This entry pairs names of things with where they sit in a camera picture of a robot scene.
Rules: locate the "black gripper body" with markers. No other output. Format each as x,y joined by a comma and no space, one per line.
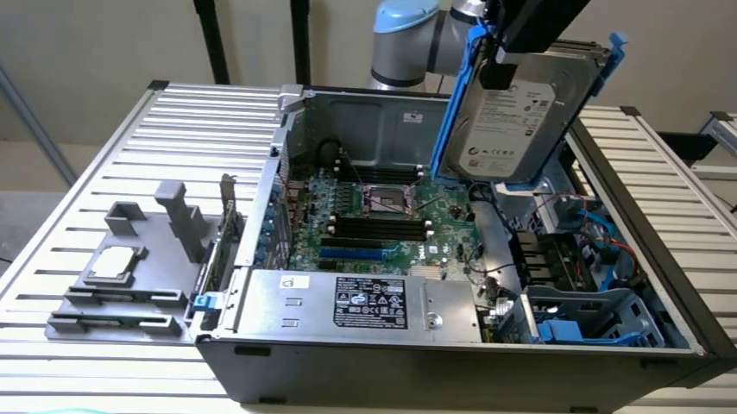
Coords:
533,21

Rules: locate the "hard disk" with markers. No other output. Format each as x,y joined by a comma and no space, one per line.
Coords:
506,129

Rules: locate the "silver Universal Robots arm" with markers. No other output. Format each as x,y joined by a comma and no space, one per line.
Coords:
403,47

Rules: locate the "grey metal disk bay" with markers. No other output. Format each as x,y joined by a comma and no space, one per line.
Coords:
576,315

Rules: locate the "black RAM slot bank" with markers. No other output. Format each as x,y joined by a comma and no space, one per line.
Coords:
379,226
382,170

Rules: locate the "CPU socket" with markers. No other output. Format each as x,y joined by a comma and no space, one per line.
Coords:
389,198

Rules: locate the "black upright pole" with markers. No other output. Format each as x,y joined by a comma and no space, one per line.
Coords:
301,41
214,41

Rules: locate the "black expansion slot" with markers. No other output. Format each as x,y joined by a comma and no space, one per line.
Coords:
351,242

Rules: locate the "silver chipset heatsink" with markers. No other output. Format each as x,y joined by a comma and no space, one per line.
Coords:
427,271

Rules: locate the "green motherboard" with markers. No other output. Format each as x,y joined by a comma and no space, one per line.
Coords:
369,254

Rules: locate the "blue expansion slot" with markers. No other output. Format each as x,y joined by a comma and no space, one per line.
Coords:
351,253

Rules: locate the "silver power supply unit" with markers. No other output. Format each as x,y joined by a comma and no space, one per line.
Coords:
357,306

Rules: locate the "graphics card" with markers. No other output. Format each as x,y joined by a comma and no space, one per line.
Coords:
224,241

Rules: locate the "black open PC case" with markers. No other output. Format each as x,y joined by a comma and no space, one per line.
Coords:
403,371

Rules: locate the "blue release latch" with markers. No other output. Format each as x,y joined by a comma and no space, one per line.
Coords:
206,302

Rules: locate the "grey parts rack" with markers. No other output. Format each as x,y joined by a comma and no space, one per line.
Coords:
150,254

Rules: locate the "silver CPU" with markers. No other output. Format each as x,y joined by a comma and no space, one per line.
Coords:
119,262

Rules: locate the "grey metal frame bar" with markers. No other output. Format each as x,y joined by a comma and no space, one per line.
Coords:
35,125

